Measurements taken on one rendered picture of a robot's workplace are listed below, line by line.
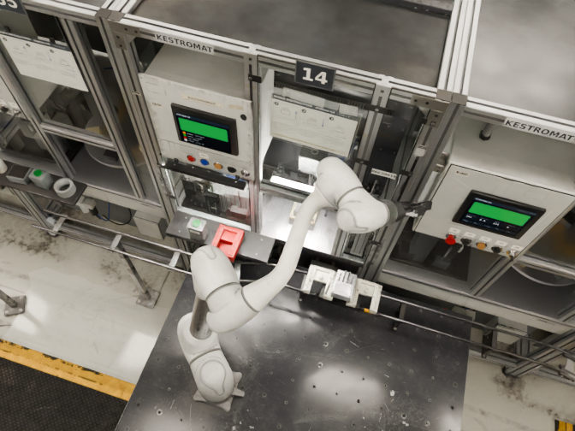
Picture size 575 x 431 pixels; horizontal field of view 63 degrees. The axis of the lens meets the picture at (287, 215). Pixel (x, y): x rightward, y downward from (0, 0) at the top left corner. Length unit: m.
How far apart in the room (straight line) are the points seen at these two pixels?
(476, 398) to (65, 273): 2.79
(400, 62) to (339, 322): 1.39
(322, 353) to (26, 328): 1.96
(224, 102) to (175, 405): 1.41
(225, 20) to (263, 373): 1.57
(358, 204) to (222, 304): 0.56
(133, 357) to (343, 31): 2.34
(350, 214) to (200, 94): 0.68
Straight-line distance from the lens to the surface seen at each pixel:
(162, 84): 1.76
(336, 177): 1.50
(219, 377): 2.10
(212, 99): 1.70
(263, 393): 2.35
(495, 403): 3.34
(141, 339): 3.22
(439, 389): 2.50
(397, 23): 1.72
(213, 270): 1.64
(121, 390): 3.15
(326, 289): 2.30
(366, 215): 1.43
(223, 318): 1.61
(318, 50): 1.56
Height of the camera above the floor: 2.99
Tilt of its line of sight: 59 degrees down
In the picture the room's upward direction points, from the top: 5 degrees clockwise
